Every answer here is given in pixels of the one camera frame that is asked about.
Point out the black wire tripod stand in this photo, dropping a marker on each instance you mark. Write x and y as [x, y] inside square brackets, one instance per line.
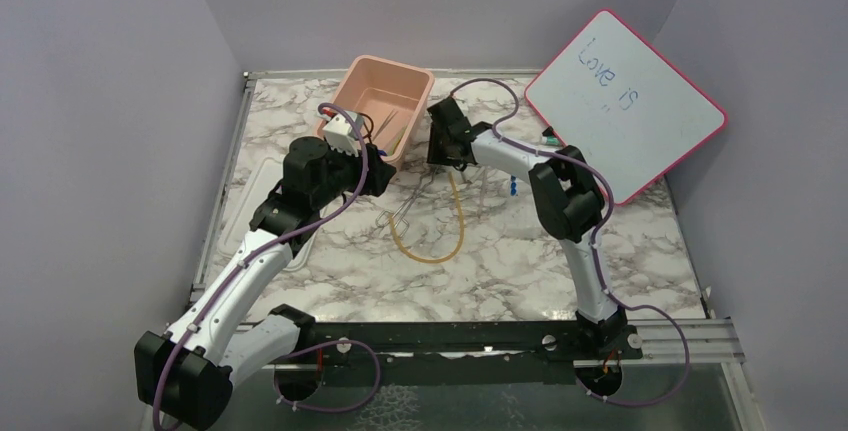
[368, 125]

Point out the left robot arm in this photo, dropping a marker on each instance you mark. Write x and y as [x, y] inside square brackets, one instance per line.
[189, 372]

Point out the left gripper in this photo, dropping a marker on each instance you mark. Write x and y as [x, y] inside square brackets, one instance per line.
[379, 172]

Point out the pink framed whiteboard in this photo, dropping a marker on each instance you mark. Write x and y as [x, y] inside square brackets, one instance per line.
[632, 113]

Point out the white plastic lid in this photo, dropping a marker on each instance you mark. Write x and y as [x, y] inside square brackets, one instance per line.
[263, 178]

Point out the pink plastic bin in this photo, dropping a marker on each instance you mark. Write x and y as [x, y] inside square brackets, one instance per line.
[375, 86]

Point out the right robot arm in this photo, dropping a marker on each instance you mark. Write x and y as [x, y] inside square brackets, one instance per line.
[568, 203]

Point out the green whiteboard marker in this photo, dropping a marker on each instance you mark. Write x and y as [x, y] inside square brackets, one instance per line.
[549, 138]

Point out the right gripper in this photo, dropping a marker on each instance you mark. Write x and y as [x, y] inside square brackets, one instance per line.
[434, 157]

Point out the green red plastic strip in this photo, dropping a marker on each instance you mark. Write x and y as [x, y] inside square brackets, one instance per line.
[398, 143]

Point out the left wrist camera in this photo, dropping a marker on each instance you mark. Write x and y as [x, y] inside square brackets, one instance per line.
[340, 135]

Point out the clay pipe triangle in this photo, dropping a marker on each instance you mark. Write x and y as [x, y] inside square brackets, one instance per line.
[474, 175]

